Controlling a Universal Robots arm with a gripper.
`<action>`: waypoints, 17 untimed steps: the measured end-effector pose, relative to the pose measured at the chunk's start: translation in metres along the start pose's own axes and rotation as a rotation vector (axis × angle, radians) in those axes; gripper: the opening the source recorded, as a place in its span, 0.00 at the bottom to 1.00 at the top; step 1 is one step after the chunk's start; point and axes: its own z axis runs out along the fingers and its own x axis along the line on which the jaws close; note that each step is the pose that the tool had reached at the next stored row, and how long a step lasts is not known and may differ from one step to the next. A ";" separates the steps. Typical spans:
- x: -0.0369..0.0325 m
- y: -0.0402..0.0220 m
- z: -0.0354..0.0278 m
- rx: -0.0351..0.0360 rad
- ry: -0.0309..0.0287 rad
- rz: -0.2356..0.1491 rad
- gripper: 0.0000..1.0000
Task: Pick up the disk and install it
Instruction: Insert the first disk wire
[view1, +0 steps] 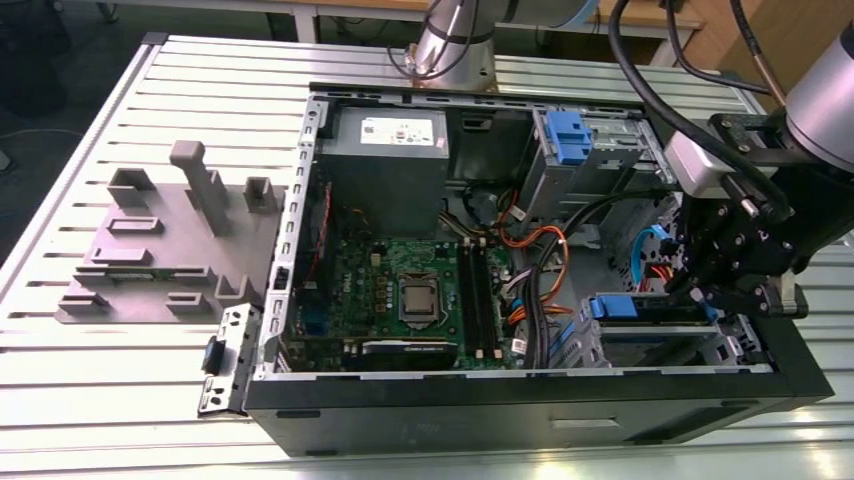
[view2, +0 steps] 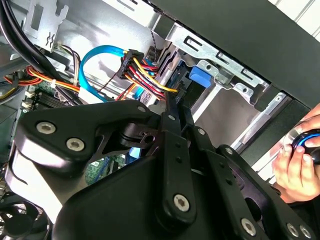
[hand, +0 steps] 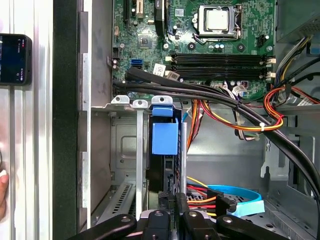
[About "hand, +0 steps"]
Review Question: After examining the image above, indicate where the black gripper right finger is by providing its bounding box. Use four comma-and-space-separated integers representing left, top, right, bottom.
174, 192, 288, 240

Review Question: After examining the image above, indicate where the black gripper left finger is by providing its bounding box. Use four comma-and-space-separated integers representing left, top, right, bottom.
67, 191, 175, 240

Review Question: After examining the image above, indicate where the hard disk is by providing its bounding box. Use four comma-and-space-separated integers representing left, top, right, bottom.
146, 105, 187, 201

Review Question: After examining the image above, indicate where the metal disk bay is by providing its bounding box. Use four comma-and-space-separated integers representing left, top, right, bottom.
91, 94, 188, 226

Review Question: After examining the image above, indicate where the person's hand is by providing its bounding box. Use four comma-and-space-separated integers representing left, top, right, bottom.
0, 169, 10, 222

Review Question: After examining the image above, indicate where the black open PC case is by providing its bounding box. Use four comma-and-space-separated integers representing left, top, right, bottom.
52, 0, 320, 240

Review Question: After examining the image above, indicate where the black RAM slot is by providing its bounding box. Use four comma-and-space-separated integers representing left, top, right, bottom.
166, 52, 276, 67
166, 66, 276, 80

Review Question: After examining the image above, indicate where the silver CPU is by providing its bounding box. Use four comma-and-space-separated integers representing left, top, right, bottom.
206, 9, 230, 33

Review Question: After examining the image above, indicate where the CPU socket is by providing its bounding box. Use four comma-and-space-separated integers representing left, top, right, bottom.
192, 4, 243, 45

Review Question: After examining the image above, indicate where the green motherboard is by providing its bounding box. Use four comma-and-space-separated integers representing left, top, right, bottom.
111, 0, 277, 101

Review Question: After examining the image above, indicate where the black smartphone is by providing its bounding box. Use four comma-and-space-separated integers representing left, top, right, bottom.
0, 33, 33, 86

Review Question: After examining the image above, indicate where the grey power supply unit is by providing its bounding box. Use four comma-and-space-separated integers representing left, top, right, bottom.
274, 0, 320, 42

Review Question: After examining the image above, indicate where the power wire with black plug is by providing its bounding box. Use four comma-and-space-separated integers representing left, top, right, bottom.
186, 176, 238, 217

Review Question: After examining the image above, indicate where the blue SATA wire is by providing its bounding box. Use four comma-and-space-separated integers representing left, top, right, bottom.
181, 111, 266, 217

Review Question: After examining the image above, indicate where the orange red wire bundle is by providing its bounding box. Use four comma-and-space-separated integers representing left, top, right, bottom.
186, 86, 320, 141

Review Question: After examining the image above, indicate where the black cable bundle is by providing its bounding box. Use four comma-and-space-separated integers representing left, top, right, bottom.
112, 67, 320, 201

